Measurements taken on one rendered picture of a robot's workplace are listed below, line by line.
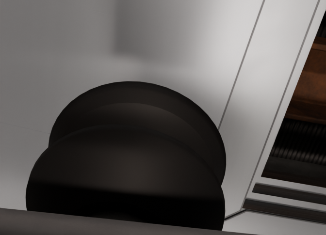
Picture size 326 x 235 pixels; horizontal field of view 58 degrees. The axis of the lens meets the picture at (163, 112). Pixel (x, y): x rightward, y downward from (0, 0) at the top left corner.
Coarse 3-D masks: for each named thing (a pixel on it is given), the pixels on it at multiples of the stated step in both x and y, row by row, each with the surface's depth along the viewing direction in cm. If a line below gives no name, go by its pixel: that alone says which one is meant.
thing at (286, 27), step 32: (288, 0) 14; (320, 0) 15; (256, 32) 15; (288, 32) 15; (256, 64) 16; (288, 64) 16; (256, 96) 17; (288, 96) 19; (224, 128) 18; (256, 128) 18; (256, 160) 19; (224, 192) 20; (256, 192) 21; (288, 192) 22; (320, 192) 22
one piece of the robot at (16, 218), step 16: (0, 208) 2; (0, 224) 1; (16, 224) 1; (32, 224) 1; (48, 224) 1; (64, 224) 1; (80, 224) 1; (96, 224) 1; (112, 224) 2; (128, 224) 2; (144, 224) 2; (160, 224) 2
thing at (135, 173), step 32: (96, 128) 5; (128, 128) 5; (160, 128) 6; (192, 128) 6; (64, 160) 5; (96, 160) 5; (128, 160) 5; (160, 160) 5; (192, 160) 5; (32, 192) 5; (64, 192) 5; (96, 192) 5; (128, 192) 5; (160, 192) 5; (192, 192) 5; (192, 224) 5
